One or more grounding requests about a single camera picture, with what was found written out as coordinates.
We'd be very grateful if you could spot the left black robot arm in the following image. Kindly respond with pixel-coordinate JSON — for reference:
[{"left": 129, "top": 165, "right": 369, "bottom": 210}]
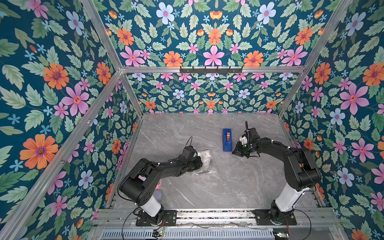
[{"left": 118, "top": 145, "right": 203, "bottom": 226}]

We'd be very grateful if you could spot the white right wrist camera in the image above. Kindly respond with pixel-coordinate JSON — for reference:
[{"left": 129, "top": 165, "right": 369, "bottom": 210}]
[{"left": 239, "top": 136, "right": 249, "bottom": 146}]

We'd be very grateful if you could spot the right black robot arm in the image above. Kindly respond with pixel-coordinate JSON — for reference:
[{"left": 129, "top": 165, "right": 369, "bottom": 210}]
[{"left": 232, "top": 125, "right": 322, "bottom": 225}]

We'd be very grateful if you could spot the black wall hook rail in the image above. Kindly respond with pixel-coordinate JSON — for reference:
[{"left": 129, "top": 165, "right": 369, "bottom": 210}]
[{"left": 179, "top": 66, "right": 243, "bottom": 75}]

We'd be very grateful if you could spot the blue tape dispenser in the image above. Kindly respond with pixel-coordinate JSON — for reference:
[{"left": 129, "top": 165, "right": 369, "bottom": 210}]
[{"left": 222, "top": 129, "right": 233, "bottom": 152}]

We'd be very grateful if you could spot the white slotted cable duct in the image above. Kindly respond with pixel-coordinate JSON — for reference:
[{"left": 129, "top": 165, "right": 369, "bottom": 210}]
[{"left": 101, "top": 229, "right": 275, "bottom": 240}]

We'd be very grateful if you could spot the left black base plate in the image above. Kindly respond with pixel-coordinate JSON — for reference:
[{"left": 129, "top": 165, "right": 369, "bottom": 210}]
[{"left": 136, "top": 210, "right": 178, "bottom": 227}]

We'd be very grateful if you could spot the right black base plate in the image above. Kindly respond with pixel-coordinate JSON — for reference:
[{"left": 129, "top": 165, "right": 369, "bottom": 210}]
[{"left": 252, "top": 209, "right": 297, "bottom": 226}]

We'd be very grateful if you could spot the pink toy clock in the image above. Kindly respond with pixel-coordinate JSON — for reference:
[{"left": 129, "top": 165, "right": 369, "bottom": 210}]
[{"left": 155, "top": 180, "right": 162, "bottom": 190}]

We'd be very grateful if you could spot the black dinner plate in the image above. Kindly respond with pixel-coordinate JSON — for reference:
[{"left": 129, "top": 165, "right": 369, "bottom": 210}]
[{"left": 196, "top": 170, "right": 216, "bottom": 176}]

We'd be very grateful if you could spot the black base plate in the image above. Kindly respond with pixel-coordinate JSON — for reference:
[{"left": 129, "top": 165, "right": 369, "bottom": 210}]
[
  {"left": 252, "top": 209, "right": 297, "bottom": 226},
  {"left": 136, "top": 210, "right": 178, "bottom": 227}
]

